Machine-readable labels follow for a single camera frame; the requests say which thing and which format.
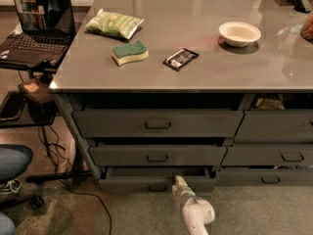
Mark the brown jar at edge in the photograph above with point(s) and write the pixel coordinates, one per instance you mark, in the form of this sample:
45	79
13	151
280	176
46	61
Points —
307	29

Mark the person leg in jeans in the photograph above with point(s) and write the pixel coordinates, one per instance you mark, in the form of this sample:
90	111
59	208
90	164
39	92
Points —
14	160

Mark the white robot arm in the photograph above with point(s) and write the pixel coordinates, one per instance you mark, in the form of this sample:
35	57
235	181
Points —
197	212

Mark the black snack bar wrapper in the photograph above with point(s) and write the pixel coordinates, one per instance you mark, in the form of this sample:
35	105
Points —
180	59

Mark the black device with sticky note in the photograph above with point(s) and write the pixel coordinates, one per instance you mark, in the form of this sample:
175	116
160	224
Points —
41	104

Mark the black open laptop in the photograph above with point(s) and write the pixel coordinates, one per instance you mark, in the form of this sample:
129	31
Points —
48	29

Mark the white bowl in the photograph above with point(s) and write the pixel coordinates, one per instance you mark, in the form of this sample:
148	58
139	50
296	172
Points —
238	34

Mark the white sneaker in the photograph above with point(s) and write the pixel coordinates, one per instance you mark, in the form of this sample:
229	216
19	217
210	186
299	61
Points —
11	187

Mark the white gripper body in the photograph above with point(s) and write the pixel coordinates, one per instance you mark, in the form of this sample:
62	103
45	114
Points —
184	195

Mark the grey drawer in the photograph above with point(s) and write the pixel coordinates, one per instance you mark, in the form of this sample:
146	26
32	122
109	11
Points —
264	177
96	123
155	179
157	155
276	126
245	155

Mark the green chip bag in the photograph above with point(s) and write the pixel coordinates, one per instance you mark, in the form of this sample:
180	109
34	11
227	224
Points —
114	24

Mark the green yellow sponge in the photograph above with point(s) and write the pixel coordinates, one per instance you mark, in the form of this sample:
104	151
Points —
129	53

